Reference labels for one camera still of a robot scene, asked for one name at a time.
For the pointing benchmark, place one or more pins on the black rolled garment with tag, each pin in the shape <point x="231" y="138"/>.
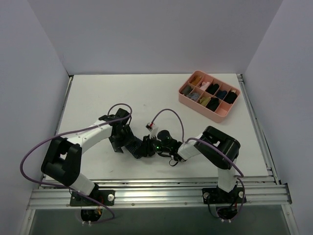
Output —
<point x="231" y="97"/>

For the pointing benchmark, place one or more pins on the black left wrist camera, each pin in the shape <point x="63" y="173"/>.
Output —
<point x="121" y="114"/>

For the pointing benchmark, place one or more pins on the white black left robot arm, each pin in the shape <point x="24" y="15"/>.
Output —
<point x="62" y="161"/>

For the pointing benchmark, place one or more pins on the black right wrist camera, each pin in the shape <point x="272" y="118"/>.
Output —
<point x="165" y="137"/>

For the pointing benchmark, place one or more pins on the navy white striped underwear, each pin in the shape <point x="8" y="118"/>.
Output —
<point x="135" y="149"/>

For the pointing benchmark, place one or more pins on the pink white rolled garment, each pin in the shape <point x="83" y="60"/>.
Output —
<point x="204" y="85"/>

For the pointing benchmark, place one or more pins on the black rolled garment front row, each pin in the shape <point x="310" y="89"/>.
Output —
<point x="213" y="104"/>

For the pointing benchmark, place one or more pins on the pink divided organizer tray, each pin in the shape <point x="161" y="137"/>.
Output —
<point x="223" y="109"/>

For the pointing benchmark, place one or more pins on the dark grey rolled garment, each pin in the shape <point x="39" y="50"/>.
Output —
<point x="186" y="90"/>

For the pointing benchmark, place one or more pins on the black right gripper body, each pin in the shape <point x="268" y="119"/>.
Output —
<point x="153" y="143"/>

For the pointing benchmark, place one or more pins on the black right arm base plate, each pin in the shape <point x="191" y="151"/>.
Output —
<point x="219" y="196"/>

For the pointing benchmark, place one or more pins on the olive green rolled garment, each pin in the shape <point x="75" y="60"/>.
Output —
<point x="204" y="100"/>

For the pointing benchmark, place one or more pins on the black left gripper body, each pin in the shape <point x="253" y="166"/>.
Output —
<point x="126" y="136"/>

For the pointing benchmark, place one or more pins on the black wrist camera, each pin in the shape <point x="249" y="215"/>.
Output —
<point x="165" y="137"/>
<point x="121" y="114"/>

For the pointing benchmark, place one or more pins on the mustard yellow rolled garment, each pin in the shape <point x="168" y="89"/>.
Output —
<point x="196" y="80"/>

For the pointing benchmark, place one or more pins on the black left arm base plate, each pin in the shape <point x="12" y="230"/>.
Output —
<point x="106" y="197"/>

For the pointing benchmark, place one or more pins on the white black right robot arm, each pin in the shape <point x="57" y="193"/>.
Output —
<point x="218" y="147"/>

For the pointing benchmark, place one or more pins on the dark blue rolled garment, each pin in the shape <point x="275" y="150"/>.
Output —
<point x="221" y="94"/>

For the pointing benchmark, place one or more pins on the grey patterned rolled garment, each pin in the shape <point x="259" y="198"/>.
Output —
<point x="193" y="96"/>

